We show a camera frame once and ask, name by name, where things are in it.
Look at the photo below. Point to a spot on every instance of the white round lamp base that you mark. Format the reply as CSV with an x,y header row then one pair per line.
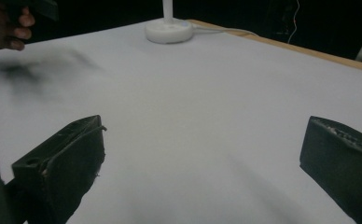
x,y
169,28

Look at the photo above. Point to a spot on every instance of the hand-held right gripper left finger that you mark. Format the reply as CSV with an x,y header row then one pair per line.
x,y
67,168

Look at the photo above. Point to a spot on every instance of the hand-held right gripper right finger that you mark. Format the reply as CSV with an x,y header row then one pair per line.
x,y
341,161

